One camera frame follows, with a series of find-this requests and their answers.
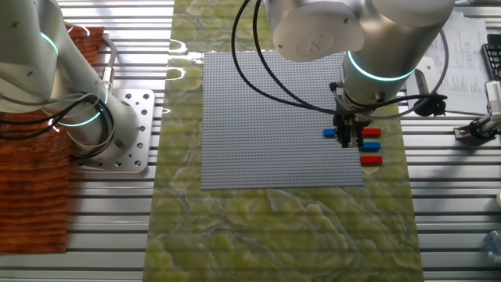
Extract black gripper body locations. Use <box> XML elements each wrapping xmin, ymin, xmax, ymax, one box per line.
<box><xmin>332</xmin><ymin>109</ymin><xmax>369</xmax><ymax>130</ymax></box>

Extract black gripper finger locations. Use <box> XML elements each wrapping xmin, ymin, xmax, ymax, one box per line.
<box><xmin>351</xmin><ymin>124</ymin><xmax>364</xmax><ymax>149</ymax></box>
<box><xmin>336</xmin><ymin>124</ymin><xmax>352</xmax><ymax>149</ymax></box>

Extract grey Lego baseplate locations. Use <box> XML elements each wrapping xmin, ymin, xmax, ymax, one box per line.
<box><xmin>200</xmin><ymin>50</ymin><xmax>365</xmax><ymax>191</ymax></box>

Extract green marble pattern mat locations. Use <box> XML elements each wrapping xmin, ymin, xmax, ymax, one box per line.
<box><xmin>141</xmin><ymin>0</ymin><xmax>426</xmax><ymax>282</ymax></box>

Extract printed paper sheets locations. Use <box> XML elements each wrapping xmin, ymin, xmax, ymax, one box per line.
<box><xmin>405</xmin><ymin>9</ymin><xmax>492</xmax><ymax>116</ymax></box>

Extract black keyboard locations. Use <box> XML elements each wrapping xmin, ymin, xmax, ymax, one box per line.
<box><xmin>480</xmin><ymin>33</ymin><xmax>501</xmax><ymax>81</ymax></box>

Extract clear plastic water bottle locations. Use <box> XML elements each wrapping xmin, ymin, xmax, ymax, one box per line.
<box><xmin>484</xmin><ymin>229</ymin><xmax>501</xmax><ymax>263</ymax></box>

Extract brown wooden board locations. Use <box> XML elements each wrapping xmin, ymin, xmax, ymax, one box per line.
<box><xmin>0</xmin><ymin>26</ymin><xmax>106</xmax><ymax>255</ymax></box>

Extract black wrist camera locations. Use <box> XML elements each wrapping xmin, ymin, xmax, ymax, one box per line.
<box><xmin>413</xmin><ymin>93</ymin><xmax>449</xmax><ymax>118</ymax></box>

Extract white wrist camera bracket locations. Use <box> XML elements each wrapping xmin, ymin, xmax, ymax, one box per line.
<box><xmin>413</xmin><ymin>56</ymin><xmax>436</xmax><ymax>97</ymax></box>

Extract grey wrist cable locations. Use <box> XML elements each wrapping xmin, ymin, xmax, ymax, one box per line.
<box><xmin>371</xmin><ymin>27</ymin><xmax>450</xmax><ymax>121</ymax></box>

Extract metal camera mount clamp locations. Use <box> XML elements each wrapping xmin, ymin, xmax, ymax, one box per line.
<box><xmin>452</xmin><ymin>113</ymin><xmax>501</xmax><ymax>141</ymax></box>

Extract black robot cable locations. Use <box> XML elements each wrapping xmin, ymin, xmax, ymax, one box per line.
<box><xmin>251</xmin><ymin>0</ymin><xmax>340</xmax><ymax>113</ymax></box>
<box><xmin>230</xmin><ymin>0</ymin><xmax>340</xmax><ymax>115</ymax></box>

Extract grey ribbed camera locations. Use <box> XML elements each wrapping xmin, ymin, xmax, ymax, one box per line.
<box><xmin>484</xmin><ymin>80</ymin><xmax>501</xmax><ymax>118</ymax></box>

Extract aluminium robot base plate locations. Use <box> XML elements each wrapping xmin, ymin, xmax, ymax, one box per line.
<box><xmin>72</xmin><ymin>88</ymin><xmax>157</xmax><ymax>174</ymax></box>

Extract black base cable bundle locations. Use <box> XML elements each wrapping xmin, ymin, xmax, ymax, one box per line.
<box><xmin>0</xmin><ymin>92</ymin><xmax>117</xmax><ymax>161</ymax></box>

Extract grey base hose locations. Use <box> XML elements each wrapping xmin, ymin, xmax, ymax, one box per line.
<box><xmin>100</xmin><ymin>33</ymin><xmax>118</xmax><ymax>89</ymax></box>

